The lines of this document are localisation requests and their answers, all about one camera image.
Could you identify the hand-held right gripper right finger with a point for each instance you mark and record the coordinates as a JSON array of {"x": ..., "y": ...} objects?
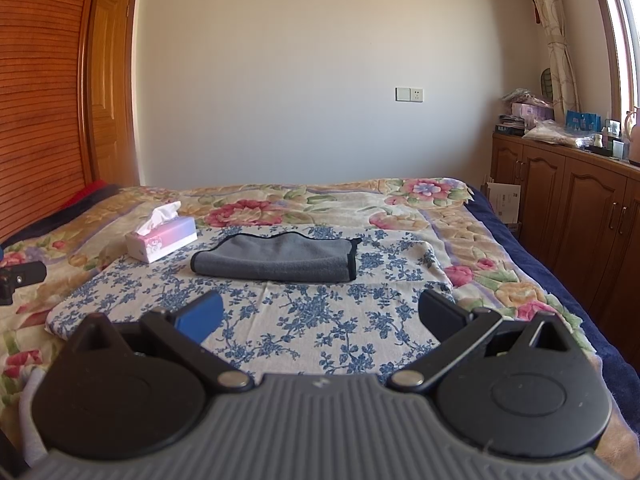
[{"x": 442, "y": 317}]

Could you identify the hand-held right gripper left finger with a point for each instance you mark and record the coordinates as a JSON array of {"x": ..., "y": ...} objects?
[{"x": 202, "y": 317}]

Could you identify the purple and grey two-sided towel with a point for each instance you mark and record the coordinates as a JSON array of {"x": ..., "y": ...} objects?
[{"x": 280, "y": 257}]

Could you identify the dark cloth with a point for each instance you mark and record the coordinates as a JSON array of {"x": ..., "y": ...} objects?
[{"x": 65, "y": 210}]

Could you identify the white and pink tissue box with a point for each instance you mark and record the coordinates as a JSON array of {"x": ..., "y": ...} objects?
[{"x": 160, "y": 237}]

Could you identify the blue floral white cloth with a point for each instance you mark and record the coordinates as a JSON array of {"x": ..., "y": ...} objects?
[{"x": 310, "y": 310}]

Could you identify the red cloth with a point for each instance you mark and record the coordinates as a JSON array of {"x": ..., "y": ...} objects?
[{"x": 85, "y": 192}]

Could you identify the pink floral bed blanket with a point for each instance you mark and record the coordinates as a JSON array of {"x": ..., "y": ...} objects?
[{"x": 400, "y": 215}]

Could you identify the navy blue bed sheet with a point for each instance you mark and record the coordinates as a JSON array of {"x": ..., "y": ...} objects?
[{"x": 560, "y": 300}]

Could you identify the white cardboard box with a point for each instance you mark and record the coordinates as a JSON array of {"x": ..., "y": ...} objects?
[{"x": 502, "y": 204}]

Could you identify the grey cloth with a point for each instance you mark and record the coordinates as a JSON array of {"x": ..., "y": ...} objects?
[{"x": 32, "y": 420}]

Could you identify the wooden side cabinet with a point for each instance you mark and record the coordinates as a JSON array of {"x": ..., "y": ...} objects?
[{"x": 580, "y": 210}]

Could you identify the slatted wooden wardrobe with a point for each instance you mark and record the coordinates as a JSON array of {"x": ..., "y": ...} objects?
[{"x": 42, "y": 95}]

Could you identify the stack of dark books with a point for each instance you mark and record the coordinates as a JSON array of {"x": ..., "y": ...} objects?
[{"x": 510, "y": 125}]

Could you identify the filled clear plastic bag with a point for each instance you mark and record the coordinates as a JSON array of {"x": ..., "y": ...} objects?
[{"x": 552, "y": 134}]

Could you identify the wooden door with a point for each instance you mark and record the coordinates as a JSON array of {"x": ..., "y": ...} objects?
[{"x": 112, "y": 85}]

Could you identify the blue packet set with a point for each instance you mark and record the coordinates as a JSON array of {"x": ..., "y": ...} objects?
[{"x": 583, "y": 121}]

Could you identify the group of small bottles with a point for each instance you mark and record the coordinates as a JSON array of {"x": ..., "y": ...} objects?
[{"x": 617, "y": 140}]

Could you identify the green hand fan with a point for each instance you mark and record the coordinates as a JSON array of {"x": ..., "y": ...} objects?
[{"x": 548, "y": 81}]

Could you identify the patterned beige curtain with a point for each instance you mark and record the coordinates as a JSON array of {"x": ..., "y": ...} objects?
[{"x": 552, "y": 30}]

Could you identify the white wall socket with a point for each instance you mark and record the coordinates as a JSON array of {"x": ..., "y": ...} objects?
[{"x": 409, "y": 94}]

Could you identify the wooden window frame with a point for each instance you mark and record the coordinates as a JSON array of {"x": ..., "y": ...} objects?
[{"x": 617, "y": 35}]

